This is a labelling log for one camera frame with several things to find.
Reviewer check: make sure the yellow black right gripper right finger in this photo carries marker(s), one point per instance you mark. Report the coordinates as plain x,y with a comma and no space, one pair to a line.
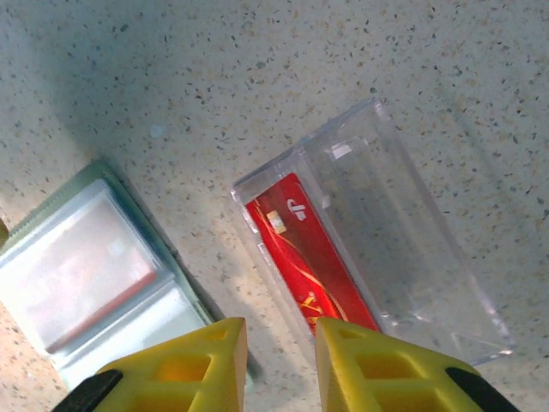
386,377

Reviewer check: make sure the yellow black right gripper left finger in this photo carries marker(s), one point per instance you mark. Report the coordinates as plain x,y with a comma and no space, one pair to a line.
193,373

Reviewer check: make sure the green card holder clear sleeves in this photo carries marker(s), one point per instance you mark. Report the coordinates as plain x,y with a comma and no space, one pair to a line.
171,309

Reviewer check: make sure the red credit card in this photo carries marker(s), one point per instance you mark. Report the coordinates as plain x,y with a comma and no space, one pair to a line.
309,257
137,279

